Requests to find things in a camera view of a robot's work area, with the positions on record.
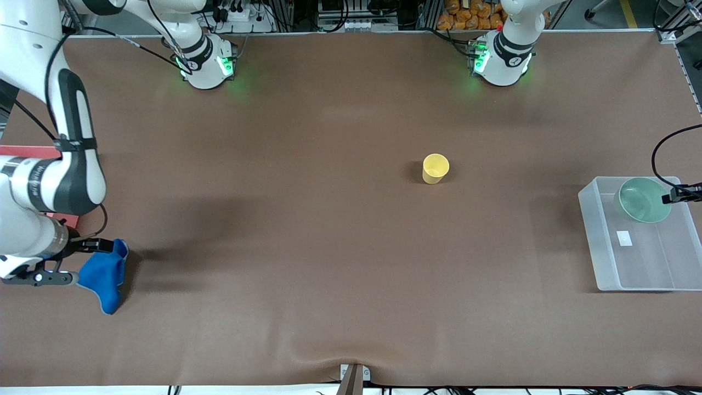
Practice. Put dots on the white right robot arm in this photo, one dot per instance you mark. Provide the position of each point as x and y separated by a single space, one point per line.
77 181

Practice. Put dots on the clear plastic bin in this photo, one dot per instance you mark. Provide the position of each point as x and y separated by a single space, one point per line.
598 241

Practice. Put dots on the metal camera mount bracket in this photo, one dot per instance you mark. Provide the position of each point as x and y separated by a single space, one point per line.
354 384

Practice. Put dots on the yellow plastic cup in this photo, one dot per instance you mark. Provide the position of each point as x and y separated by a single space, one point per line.
435 169

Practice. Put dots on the table cover sheet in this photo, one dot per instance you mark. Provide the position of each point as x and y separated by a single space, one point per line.
307 247

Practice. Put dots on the pale green bowl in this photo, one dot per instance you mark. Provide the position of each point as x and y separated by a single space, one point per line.
641 200

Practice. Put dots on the aluminium frame structure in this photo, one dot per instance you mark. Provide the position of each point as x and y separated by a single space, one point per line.
668 36

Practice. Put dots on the grey metal equipment box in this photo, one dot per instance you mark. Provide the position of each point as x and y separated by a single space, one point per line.
356 22

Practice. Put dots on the blue cloth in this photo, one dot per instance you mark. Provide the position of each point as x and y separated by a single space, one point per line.
107 280

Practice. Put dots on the pink plastic bin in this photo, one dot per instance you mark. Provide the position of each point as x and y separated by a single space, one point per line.
27 152

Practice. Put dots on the white power strip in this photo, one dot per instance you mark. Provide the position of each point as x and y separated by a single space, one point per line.
241 15

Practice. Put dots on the white label sticker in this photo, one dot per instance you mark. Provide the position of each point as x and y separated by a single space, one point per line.
624 238

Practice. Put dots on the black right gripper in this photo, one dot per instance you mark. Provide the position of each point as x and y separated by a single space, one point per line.
78 244

